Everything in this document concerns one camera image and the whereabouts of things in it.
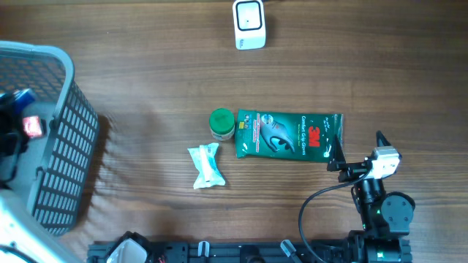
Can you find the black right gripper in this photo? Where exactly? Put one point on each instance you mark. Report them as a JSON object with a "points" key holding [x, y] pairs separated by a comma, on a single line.
{"points": [[352, 170]]}

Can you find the teal white pack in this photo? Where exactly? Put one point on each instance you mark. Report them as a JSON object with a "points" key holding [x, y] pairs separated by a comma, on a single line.
{"points": [[204, 158]]}

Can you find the white blue pouch pack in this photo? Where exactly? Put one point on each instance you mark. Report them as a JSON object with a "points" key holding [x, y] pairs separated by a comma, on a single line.
{"points": [[23, 98]]}

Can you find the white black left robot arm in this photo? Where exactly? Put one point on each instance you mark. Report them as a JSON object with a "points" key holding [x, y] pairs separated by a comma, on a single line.
{"points": [[22, 237]]}

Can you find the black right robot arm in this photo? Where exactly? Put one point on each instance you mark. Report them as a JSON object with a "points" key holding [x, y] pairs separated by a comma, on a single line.
{"points": [[386, 216]]}

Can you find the white barcode scanner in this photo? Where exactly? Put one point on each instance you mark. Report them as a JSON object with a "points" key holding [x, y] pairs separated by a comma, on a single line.
{"points": [[249, 24]]}

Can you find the green 3M gloves package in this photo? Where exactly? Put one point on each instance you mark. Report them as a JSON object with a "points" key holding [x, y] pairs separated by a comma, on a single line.
{"points": [[294, 136]]}

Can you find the green lid jar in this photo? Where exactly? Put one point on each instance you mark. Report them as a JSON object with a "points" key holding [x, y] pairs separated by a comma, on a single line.
{"points": [[222, 124]]}

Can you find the grey plastic mesh basket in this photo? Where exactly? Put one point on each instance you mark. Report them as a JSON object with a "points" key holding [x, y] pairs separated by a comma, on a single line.
{"points": [[47, 173]]}

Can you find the red tissue pack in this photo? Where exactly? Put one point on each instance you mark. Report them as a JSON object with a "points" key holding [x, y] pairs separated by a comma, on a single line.
{"points": [[32, 127]]}

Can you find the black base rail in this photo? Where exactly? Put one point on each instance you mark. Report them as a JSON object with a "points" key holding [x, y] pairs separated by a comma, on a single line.
{"points": [[183, 252]]}

